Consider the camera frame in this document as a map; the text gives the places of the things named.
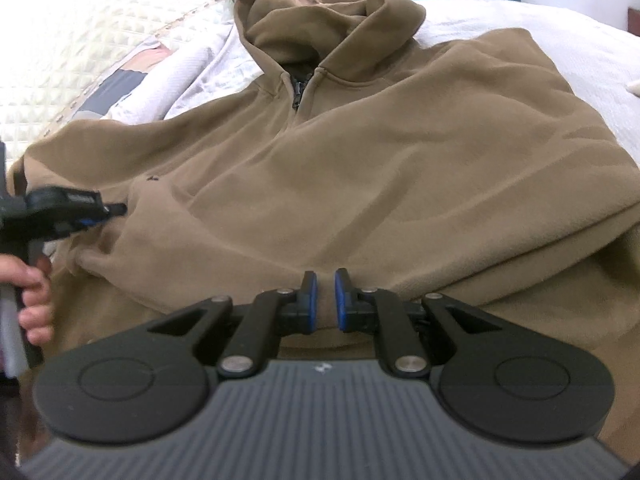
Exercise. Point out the person left hand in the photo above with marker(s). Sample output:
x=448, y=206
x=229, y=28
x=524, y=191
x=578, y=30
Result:
x=34, y=281

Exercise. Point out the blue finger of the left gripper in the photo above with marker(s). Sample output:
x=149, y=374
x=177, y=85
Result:
x=89, y=223

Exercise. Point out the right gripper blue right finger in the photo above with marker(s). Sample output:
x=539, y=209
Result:
x=382, y=315

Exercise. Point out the plaid patchwork pillow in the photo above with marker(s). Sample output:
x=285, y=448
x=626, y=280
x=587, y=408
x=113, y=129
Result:
x=122, y=79

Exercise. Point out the brown zip hoodie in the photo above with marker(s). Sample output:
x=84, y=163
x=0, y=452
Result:
x=469, y=168

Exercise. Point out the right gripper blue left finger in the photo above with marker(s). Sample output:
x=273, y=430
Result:
x=258, y=327

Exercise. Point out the cream quilted headboard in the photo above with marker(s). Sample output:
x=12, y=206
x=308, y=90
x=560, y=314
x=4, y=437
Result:
x=54, y=51

